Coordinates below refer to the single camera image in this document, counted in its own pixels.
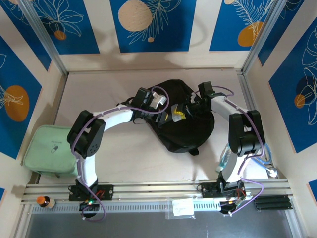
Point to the black backpack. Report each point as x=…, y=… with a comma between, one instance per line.
x=188, y=138

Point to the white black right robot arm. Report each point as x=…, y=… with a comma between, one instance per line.
x=245, y=134

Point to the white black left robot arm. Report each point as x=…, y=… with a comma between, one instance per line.
x=86, y=134

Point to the clear bag with paper label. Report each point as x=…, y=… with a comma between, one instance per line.
x=182, y=207

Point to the blue tube stethoscope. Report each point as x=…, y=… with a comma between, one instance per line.
x=273, y=171

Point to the mint green zip pouch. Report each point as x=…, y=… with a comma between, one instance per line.
x=44, y=153

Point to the black ribbed block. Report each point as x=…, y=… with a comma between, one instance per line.
x=271, y=203

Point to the brown bottle orange cap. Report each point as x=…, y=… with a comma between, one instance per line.
x=47, y=202

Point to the white left camera bracket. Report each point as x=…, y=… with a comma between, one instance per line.
x=158, y=99

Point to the short aluminium table rail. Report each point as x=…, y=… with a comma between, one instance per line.
x=250, y=99

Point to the long aluminium table rail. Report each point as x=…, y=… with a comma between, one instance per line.
x=153, y=189

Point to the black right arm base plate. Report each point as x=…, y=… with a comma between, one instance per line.
x=208, y=189

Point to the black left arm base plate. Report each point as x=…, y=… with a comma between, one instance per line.
x=106, y=192

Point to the aluminium frame post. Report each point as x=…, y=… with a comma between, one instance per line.
x=42, y=34
x=262, y=32

